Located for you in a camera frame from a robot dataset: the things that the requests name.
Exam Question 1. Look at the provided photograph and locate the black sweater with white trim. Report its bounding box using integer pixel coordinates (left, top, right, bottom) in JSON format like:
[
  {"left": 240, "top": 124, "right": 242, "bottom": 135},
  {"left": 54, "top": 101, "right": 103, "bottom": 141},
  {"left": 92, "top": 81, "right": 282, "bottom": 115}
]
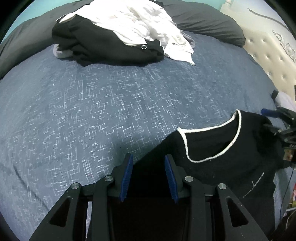
[{"left": 114, "top": 110, "right": 287, "bottom": 240}]

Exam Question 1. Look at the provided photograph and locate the black and white clothes pile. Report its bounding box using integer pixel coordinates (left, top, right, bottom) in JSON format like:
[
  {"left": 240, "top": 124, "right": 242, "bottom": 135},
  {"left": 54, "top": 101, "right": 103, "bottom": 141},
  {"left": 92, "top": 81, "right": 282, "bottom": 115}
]
[{"left": 56, "top": 1, "right": 195, "bottom": 65}]

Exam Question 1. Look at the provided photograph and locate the person's right hand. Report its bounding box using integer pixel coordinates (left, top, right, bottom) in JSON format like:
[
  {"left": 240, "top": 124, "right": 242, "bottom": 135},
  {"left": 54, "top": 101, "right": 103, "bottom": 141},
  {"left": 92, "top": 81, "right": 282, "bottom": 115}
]
[{"left": 283, "top": 148, "right": 295, "bottom": 164}]

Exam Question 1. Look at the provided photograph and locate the cream tufted headboard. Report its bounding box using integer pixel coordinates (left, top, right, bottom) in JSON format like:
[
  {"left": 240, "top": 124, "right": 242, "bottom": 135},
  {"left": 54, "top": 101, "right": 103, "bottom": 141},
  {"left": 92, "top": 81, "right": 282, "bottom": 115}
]
[{"left": 220, "top": 1, "right": 296, "bottom": 99}]

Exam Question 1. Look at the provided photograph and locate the floor clutter beside bed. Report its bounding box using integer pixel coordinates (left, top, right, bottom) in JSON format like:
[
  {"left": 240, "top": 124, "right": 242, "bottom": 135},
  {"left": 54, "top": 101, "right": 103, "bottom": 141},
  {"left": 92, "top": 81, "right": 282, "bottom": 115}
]
[{"left": 281, "top": 185, "right": 295, "bottom": 230}]

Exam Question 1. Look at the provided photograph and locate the dark grey long bolster pillow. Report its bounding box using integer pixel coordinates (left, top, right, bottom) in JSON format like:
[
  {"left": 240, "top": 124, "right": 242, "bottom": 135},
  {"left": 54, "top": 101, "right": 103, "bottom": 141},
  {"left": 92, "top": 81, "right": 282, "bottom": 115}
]
[{"left": 1, "top": 1, "right": 246, "bottom": 77}]

